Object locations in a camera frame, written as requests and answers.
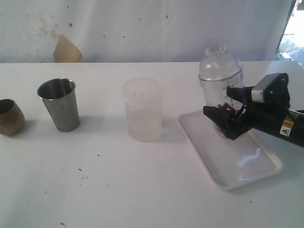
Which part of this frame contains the round wooden cup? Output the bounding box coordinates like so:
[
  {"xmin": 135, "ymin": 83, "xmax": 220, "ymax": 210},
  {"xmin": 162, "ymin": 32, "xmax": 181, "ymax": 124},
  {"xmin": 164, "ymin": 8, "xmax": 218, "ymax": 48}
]
[{"xmin": 0, "ymin": 99, "xmax": 25, "ymax": 136}]

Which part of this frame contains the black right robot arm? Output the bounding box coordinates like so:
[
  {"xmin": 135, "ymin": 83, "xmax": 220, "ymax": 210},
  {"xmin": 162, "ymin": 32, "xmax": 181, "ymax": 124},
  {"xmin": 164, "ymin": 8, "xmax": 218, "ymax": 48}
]
[{"xmin": 203, "ymin": 86, "xmax": 304, "ymax": 147}]

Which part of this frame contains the white plastic tray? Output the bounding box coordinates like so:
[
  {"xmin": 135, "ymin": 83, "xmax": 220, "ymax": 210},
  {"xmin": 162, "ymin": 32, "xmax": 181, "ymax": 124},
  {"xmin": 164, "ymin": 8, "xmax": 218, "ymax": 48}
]
[{"xmin": 178, "ymin": 110, "xmax": 284, "ymax": 190}]

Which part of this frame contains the frosted plastic cup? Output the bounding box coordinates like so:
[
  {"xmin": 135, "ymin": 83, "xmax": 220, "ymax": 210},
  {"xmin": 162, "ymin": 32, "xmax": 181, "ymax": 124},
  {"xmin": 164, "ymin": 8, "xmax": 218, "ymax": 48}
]
[{"xmin": 122, "ymin": 77, "xmax": 164, "ymax": 142}]

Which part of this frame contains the clear measuring shaker cup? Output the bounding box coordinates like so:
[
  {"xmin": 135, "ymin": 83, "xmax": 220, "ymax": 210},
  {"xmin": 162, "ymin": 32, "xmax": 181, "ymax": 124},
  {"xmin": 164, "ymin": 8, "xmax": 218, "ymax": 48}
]
[{"xmin": 198, "ymin": 76, "xmax": 244, "ymax": 140}]

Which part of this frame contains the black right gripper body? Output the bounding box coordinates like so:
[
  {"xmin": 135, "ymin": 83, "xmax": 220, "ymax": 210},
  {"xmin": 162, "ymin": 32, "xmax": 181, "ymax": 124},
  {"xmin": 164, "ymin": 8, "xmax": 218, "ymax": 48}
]
[{"xmin": 224, "ymin": 103, "xmax": 261, "ymax": 140}]

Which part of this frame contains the clear shaker dome lid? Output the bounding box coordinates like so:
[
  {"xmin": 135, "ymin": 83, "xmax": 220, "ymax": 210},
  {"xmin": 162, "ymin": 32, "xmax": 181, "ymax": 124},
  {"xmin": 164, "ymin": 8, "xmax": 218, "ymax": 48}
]
[{"xmin": 199, "ymin": 42, "xmax": 242, "ymax": 81}]

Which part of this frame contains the steel metal cup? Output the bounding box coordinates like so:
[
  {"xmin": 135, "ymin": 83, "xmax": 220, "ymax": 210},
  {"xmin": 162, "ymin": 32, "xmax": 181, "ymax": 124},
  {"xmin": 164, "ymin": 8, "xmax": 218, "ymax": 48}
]
[{"xmin": 37, "ymin": 78, "xmax": 80, "ymax": 132}]

